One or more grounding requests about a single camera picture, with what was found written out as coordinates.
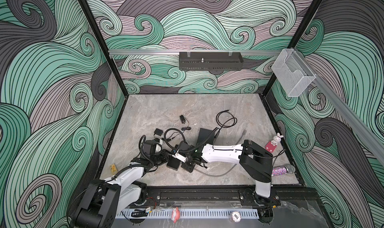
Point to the white slotted cable duct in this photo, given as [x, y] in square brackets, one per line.
[192, 213]

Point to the glittery purple microphone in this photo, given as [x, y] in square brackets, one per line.
[283, 170]

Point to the pink bunny figurine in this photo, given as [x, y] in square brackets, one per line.
[272, 145]

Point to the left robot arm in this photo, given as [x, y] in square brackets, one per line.
[102, 200]

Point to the small black ribbed switch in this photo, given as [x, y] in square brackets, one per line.
[173, 163]

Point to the large black network switch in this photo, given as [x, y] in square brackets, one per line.
[206, 136]

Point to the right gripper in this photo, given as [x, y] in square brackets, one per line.
[187, 169]

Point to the pink toy on duct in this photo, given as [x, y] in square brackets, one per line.
[176, 214]

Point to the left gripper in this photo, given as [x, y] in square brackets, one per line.
[165, 156]

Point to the small yellow block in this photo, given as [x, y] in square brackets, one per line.
[113, 169]

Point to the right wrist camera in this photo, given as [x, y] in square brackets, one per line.
[180, 157]

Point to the clear acrylic wall box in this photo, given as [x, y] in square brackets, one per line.
[293, 72]

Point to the black perforated wall tray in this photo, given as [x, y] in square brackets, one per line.
[210, 61]

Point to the round white pink object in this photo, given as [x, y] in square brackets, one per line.
[235, 217]

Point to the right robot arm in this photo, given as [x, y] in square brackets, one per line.
[254, 159]

